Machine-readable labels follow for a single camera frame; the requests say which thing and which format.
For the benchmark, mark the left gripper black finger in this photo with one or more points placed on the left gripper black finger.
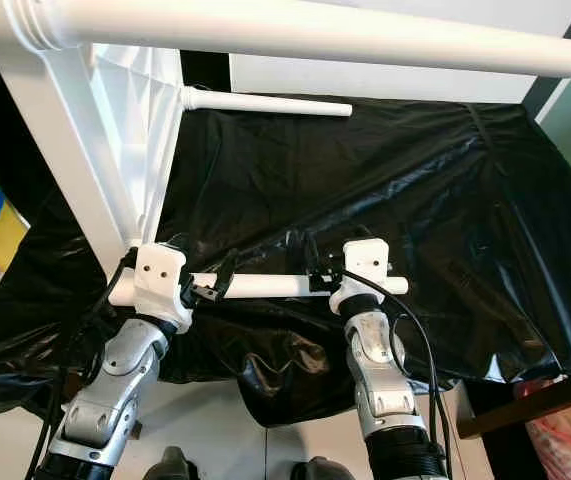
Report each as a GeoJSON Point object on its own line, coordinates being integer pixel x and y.
{"type": "Point", "coordinates": [226, 272]}
{"type": "Point", "coordinates": [171, 242]}

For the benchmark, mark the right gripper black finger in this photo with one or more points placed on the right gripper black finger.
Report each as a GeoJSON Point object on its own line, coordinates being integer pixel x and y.
{"type": "Point", "coordinates": [312, 255]}

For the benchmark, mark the white plastic table leg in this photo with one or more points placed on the white plastic table leg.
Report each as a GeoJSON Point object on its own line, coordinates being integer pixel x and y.
{"type": "Point", "coordinates": [325, 35]}
{"type": "Point", "coordinates": [270, 285]}
{"type": "Point", "coordinates": [270, 101]}

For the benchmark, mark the white plastic table top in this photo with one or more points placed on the white plastic table top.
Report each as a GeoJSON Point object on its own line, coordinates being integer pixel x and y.
{"type": "Point", "coordinates": [95, 150]}

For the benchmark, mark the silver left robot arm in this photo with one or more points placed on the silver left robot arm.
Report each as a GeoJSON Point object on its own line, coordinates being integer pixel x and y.
{"type": "Point", "coordinates": [115, 385]}

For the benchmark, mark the black plastic table cover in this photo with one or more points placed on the black plastic table cover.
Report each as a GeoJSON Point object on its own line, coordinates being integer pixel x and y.
{"type": "Point", "coordinates": [425, 180]}

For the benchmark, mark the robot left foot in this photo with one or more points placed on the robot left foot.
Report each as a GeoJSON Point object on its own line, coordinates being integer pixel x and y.
{"type": "Point", "coordinates": [173, 466]}

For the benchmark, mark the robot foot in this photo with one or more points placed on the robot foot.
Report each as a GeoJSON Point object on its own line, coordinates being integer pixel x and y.
{"type": "Point", "coordinates": [322, 470]}
{"type": "Point", "coordinates": [173, 466]}

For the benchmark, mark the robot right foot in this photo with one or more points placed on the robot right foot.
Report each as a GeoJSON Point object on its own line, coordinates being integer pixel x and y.
{"type": "Point", "coordinates": [322, 470]}

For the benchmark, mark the dark wooden table leg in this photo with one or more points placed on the dark wooden table leg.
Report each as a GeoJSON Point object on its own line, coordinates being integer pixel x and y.
{"type": "Point", "coordinates": [530, 405]}

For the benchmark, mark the red plastic bag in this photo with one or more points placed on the red plastic bag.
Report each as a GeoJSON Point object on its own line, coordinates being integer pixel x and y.
{"type": "Point", "coordinates": [570, 435]}

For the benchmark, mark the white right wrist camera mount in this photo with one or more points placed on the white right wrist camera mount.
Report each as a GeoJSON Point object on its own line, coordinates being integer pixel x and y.
{"type": "Point", "coordinates": [365, 270]}

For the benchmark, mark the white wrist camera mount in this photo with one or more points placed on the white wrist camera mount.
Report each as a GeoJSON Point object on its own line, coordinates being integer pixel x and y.
{"type": "Point", "coordinates": [160, 285]}
{"type": "Point", "coordinates": [365, 270]}

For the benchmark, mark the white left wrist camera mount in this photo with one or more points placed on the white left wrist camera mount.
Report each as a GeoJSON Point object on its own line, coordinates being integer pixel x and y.
{"type": "Point", "coordinates": [160, 285]}

